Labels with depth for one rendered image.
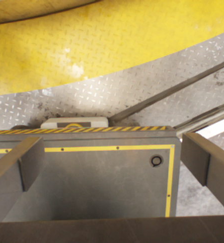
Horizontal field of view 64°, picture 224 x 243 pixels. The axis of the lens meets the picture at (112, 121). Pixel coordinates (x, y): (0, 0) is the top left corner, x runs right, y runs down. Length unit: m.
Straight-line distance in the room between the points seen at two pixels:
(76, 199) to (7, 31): 0.71
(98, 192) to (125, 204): 0.10
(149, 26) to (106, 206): 0.70
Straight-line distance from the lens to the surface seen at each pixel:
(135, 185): 0.59
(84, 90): 0.81
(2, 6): 0.77
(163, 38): 0.85
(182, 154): 0.17
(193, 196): 1.11
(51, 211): 0.67
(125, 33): 0.82
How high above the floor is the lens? 0.80
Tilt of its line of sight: 75 degrees down
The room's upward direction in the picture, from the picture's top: 176 degrees clockwise
